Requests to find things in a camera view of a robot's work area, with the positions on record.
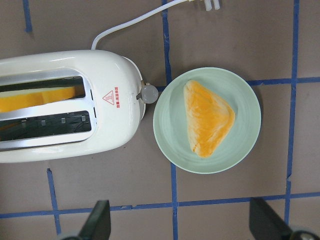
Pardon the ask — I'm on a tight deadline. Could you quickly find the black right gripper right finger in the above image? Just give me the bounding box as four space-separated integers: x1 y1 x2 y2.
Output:
249 197 320 240

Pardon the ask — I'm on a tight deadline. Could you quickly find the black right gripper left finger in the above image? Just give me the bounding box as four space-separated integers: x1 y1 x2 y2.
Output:
61 200 111 240

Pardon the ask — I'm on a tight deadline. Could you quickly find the white two-slot toaster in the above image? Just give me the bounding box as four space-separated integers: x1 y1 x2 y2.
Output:
0 50 159 163

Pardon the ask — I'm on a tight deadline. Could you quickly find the yellow bread slice in toaster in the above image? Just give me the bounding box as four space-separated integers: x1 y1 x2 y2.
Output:
0 86 77 113

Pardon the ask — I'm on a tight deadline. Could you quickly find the triangular orange bread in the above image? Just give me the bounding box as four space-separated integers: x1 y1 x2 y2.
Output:
183 80 236 158

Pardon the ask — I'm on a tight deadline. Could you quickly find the light green plate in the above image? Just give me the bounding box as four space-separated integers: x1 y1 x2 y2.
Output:
153 67 262 174

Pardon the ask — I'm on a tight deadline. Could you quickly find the white toaster power cable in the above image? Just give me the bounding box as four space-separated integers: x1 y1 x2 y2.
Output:
91 0 222 51

